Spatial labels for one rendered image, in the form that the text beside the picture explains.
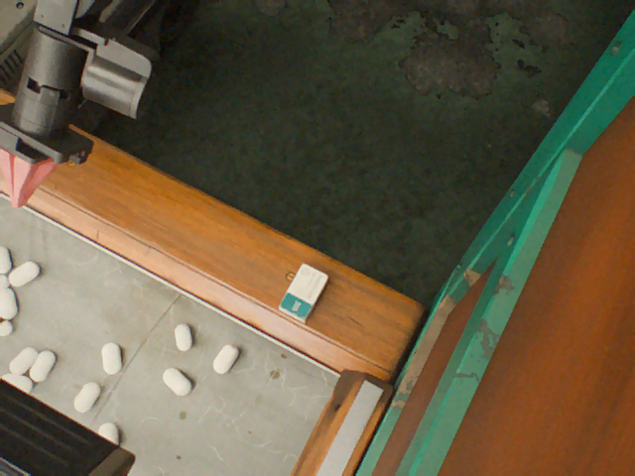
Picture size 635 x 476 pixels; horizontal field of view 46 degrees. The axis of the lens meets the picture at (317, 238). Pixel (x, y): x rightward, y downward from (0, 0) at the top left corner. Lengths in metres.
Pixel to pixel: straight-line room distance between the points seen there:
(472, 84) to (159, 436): 1.29
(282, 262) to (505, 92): 1.14
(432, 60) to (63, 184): 1.18
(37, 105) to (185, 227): 0.24
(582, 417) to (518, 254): 0.21
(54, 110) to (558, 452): 0.68
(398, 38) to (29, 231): 1.21
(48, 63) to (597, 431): 0.69
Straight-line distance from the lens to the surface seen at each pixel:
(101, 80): 0.78
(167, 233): 0.93
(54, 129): 0.83
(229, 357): 0.89
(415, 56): 1.95
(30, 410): 0.61
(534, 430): 0.24
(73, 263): 0.98
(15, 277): 0.97
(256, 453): 0.90
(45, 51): 0.80
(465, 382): 0.38
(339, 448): 0.78
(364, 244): 1.72
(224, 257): 0.92
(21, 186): 0.86
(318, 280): 0.88
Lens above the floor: 1.64
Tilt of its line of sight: 72 degrees down
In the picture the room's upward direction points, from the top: 3 degrees clockwise
